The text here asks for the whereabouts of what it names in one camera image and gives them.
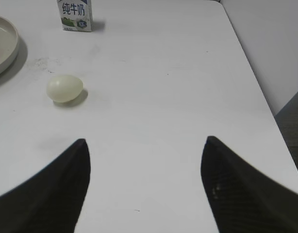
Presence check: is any white blue milk carton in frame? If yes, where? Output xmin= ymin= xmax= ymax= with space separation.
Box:
xmin=57 ymin=0 xmax=93 ymax=32

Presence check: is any beige round plate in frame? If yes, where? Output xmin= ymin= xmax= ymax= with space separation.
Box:
xmin=0 ymin=16 xmax=19 ymax=74

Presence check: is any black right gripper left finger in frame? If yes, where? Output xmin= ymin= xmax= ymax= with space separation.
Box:
xmin=0 ymin=139 xmax=91 ymax=233

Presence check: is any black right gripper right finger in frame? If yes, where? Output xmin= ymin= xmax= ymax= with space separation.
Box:
xmin=200 ymin=136 xmax=298 ymax=233

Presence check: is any white egg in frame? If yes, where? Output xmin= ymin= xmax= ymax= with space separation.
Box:
xmin=46 ymin=75 xmax=83 ymax=103

